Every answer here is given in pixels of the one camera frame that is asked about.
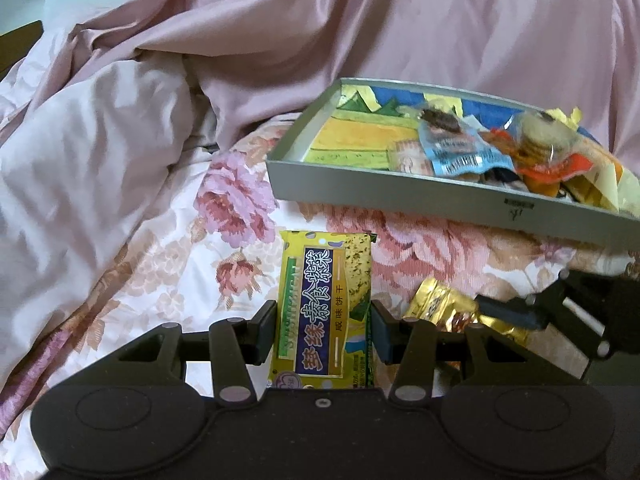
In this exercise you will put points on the floral bedsheet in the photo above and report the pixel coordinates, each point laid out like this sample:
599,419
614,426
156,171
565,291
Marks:
225,200

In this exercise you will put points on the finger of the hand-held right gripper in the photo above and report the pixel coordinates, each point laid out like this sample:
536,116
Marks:
520,314

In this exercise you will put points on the yellow green cracker packet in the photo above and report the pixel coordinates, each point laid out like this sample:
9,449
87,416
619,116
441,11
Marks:
320,310

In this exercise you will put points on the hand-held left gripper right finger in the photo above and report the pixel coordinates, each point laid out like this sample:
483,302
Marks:
380,334

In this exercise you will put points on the pink curtain sheet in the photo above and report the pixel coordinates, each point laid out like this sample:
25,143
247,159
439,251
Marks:
400,20

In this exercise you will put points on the grey shallow box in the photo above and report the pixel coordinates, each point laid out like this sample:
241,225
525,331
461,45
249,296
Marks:
400,190

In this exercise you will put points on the wooden headboard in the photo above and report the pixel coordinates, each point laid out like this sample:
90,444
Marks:
17,42

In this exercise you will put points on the gold foil snack packet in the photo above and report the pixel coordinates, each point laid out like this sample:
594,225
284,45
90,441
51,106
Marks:
445,305

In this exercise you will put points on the pale pink quilt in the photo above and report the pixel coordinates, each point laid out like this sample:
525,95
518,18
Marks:
100,135

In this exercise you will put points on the yellow crumpled paper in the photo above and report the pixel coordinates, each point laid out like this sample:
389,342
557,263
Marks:
567,116

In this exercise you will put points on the round biscuit clear packet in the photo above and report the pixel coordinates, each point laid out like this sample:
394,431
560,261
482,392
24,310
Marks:
542,135

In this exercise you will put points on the orange red snack packet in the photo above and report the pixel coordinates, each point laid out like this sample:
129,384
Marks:
560,172

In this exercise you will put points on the light blue snack pouch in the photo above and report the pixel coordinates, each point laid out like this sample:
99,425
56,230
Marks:
455,152

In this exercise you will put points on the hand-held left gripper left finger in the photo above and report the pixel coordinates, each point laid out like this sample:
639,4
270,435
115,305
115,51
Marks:
267,332

